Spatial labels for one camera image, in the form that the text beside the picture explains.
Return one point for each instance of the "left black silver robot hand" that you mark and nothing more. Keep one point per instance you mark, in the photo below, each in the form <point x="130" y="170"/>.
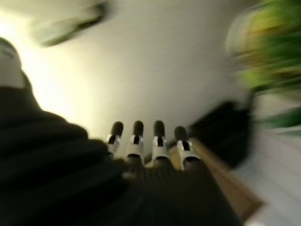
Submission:
<point x="94" y="183"/>

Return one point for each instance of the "wooden bedside nightstand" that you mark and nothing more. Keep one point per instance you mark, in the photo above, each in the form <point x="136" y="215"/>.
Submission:
<point x="235" y="188"/>

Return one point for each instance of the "green yellow object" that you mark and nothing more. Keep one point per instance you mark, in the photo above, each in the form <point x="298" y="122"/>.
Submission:
<point x="270" y="58"/>

